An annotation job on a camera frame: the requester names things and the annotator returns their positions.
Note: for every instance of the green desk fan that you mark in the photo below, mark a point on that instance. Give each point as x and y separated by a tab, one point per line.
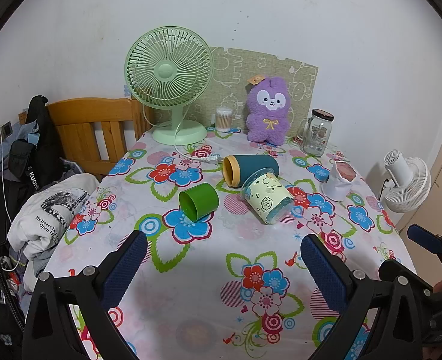
166	71

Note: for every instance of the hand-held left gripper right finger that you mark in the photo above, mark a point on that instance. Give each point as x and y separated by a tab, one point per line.
324	270

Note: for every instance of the cotton swab container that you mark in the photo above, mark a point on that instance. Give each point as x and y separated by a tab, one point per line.
223	122

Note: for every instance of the white fan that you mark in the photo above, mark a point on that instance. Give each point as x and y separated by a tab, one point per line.
408	182

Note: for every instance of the white printed shirt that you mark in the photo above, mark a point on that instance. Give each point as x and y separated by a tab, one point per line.
56	210

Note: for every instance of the black bag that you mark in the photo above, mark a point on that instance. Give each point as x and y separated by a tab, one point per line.
37	157

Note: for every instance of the white paper cup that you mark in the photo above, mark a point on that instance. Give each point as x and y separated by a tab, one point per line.
337	185

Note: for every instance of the clear cup with yellow sleeve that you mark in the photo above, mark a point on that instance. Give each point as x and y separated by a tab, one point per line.
268	200

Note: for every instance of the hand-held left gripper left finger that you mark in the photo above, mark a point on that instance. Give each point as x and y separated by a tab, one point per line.
125	270

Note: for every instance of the blue cloth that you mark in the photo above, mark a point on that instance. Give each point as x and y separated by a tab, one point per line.
27	133

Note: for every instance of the wooden headboard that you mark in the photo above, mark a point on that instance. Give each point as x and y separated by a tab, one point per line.
89	127

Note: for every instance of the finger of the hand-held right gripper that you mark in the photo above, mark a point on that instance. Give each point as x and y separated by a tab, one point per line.
425	238
393	268

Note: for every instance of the green plastic cup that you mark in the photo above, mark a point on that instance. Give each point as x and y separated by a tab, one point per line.
202	200

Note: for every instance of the floral tablecloth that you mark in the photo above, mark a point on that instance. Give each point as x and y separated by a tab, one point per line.
206	270

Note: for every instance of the wall socket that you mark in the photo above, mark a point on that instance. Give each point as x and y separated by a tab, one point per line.
6	129

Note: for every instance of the beige printed board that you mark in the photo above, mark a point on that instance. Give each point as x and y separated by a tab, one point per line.
232	82

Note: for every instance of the dark teal cup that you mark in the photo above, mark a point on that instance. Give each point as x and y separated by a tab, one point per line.
258	165

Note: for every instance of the purple plush toy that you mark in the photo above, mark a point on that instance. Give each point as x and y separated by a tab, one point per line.
268	122

